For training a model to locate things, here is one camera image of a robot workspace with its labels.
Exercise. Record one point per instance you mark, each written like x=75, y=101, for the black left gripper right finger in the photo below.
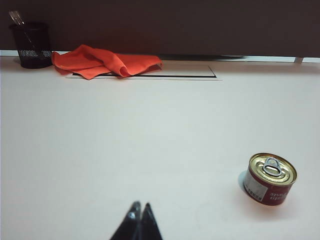
x=150, y=225

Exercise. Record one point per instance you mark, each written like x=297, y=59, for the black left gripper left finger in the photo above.
x=128, y=225

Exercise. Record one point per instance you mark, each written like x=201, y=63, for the red tomato paste can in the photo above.
x=268, y=180

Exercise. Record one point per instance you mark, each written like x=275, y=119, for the orange cloth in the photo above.
x=100, y=62

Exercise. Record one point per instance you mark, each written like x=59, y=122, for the black monitor base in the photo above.
x=205, y=57

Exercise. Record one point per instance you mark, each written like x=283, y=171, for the grey desk divider panel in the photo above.
x=175, y=25

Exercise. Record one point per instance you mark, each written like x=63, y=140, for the black mesh pen holder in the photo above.
x=31, y=47

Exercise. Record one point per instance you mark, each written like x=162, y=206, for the white divider support bracket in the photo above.
x=298, y=60

